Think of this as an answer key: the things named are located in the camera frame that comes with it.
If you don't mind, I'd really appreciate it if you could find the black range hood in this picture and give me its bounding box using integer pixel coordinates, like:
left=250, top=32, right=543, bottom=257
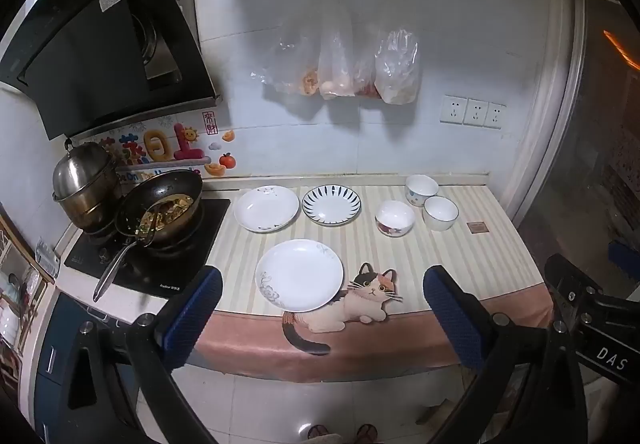
left=0, top=0, right=223, bottom=141

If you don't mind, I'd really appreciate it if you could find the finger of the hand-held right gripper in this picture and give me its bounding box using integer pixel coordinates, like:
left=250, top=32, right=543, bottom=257
left=544, top=253, right=601, bottom=322

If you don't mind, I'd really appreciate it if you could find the white plate with grey flower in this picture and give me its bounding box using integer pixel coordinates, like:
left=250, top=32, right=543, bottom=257
left=254, top=238, right=345, bottom=311

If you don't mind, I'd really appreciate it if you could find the wooden shelf with dishes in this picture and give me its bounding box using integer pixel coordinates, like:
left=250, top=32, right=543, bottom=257
left=0, top=204, right=55, bottom=375

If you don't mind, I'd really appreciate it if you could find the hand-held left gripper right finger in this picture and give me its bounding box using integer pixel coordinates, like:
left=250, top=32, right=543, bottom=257
left=423, top=265, right=590, bottom=444

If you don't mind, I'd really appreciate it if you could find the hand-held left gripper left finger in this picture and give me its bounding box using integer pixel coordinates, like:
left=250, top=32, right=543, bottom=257
left=47, top=265, right=224, bottom=444

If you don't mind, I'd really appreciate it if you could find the blue kitchen cabinet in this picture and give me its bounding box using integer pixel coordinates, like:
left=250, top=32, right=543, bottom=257
left=32, top=291, right=136, bottom=430

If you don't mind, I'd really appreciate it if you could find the colourful wall sticker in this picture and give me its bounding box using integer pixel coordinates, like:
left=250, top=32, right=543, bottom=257
left=82, top=111, right=237, bottom=182

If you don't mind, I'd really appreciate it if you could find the white bowl with red pattern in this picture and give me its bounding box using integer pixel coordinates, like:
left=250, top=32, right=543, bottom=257
left=375, top=200, right=415, bottom=238

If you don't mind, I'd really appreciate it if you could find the white wall socket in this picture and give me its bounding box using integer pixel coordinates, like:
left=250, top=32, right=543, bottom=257
left=463, top=98, right=490, bottom=127
left=440, top=95, right=469, bottom=125
left=484, top=102, right=507, bottom=129

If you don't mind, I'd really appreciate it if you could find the stainless steel steamer pot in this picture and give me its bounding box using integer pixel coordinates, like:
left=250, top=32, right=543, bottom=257
left=52, top=139, right=125, bottom=233

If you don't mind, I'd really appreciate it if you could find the glass sliding door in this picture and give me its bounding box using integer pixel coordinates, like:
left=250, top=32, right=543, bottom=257
left=515, top=0, right=640, bottom=285

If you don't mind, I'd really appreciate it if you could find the clear plastic bag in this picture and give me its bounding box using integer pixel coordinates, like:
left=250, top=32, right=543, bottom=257
left=318, top=0, right=357, bottom=100
left=352, top=24, right=383, bottom=99
left=374, top=28, right=420, bottom=105
left=251, top=0, right=321, bottom=97

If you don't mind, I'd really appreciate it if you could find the white bowl with blue rim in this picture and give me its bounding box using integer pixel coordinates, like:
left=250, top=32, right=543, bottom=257
left=423, top=196, right=460, bottom=232

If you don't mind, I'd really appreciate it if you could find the blue striped plate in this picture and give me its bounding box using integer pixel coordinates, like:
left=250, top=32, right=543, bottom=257
left=301, top=185, right=363, bottom=227

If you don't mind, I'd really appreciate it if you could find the white plate with small sprigs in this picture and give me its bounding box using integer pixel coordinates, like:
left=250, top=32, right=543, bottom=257
left=233, top=185, right=301, bottom=233

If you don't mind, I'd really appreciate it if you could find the striped tablecloth with cat print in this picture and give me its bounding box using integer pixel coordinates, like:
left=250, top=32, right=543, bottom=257
left=192, top=184, right=555, bottom=384

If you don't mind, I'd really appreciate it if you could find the white bowl with heart print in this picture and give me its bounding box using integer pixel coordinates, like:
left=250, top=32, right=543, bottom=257
left=404, top=174, right=440, bottom=207

